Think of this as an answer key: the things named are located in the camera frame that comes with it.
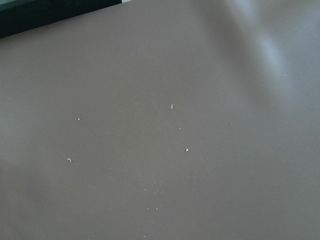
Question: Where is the black tray at table edge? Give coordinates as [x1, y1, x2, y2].
[0, 0, 122, 38]

